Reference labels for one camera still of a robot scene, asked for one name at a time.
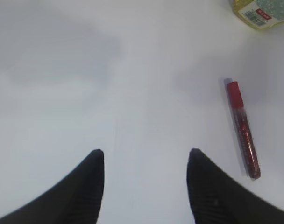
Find red glitter marker pen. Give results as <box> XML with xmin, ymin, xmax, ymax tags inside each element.
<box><xmin>224</xmin><ymin>79</ymin><xmax>261</xmax><ymax>180</ymax></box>

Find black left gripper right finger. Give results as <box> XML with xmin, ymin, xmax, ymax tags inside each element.
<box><xmin>187</xmin><ymin>148</ymin><xmax>284</xmax><ymax>224</ymax></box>

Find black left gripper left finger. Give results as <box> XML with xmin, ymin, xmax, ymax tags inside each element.
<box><xmin>0</xmin><ymin>149</ymin><xmax>105</xmax><ymax>224</ymax></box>

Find yellow oil bottle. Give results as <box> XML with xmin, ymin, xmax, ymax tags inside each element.
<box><xmin>232</xmin><ymin>0</ymin><xmax>284</xmax><ymax>30</ymax></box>

